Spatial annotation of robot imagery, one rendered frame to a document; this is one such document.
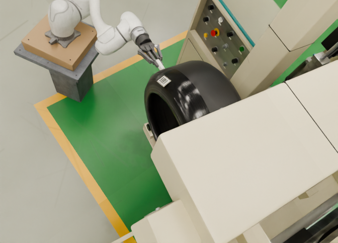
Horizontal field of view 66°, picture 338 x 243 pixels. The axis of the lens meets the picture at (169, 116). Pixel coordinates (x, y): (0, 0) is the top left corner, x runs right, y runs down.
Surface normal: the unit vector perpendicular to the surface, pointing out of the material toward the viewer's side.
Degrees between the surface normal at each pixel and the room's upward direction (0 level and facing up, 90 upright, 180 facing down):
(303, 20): 90
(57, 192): 0
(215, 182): 0
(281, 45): 90
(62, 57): 4
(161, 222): 18
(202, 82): 11
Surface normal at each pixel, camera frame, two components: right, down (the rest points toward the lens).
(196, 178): 0.19, -0.43
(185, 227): 0.45, -0.52
